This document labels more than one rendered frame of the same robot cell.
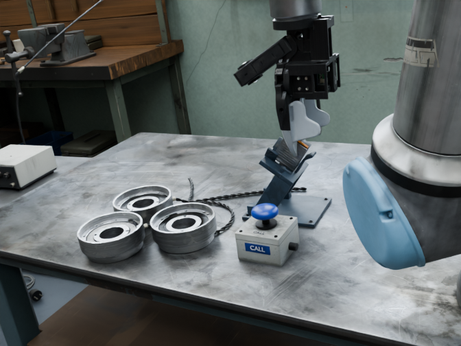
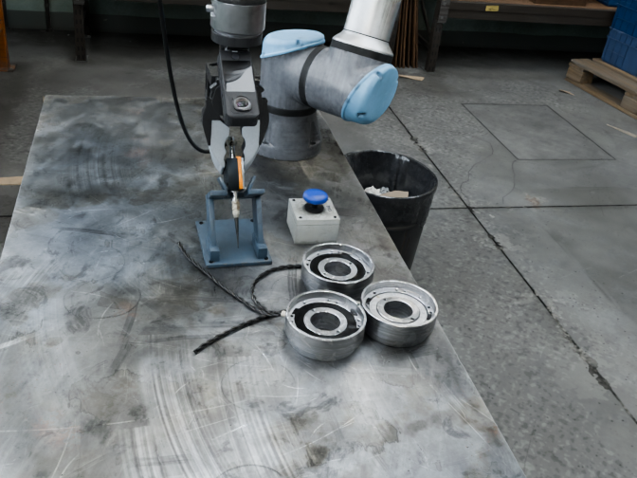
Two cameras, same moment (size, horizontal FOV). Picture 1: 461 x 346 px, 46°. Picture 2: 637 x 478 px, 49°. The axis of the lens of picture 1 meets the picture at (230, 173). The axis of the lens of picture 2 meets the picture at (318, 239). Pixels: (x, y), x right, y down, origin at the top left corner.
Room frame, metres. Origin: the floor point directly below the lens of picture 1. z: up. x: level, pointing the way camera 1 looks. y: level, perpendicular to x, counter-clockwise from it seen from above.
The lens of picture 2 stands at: (1.43, 0.63, 1.40)
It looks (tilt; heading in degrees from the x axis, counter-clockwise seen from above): 32 degrees down; 222
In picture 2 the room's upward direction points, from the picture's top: 7 degrees clockwise
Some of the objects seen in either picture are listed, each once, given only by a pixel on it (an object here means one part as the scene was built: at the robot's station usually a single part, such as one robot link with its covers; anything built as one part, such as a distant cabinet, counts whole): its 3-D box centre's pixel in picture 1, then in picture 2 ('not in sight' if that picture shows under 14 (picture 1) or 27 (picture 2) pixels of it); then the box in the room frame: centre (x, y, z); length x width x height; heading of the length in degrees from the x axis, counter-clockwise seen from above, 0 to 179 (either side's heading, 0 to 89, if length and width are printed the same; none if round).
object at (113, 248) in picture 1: (112, 237); (397, 314); (0.78, 0.20, 0.82); 0.10 x 0.10 x 0.04
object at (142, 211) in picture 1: (144, 207); (324, 325); (0.88, 0.16, 0.82); 0.10 x 0.10 x 0.04
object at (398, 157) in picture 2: not in sight; (374, 229); (-0.20, -0.59, 0.21); 0.34 x 0.34 x 0.43
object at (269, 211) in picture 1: (265, 222); (314, 206); (0.70, -0.04, 0.85); 0.04 x 0.04 x 0.05
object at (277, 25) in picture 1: (304, 58); (234, 71); (0.81, -0.13, 1.06); 0.09 x 0.08 x 0.12; 61
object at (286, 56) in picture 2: not in sight; (294, 66); (0.51, -0.32, 0.97); 0.13 x 0.12 x 0.14; 101
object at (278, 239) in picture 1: (271, 237); (312, 217); (0.70, -0.05, 0.82); 0.08 x 0.07 x 0.05; 58
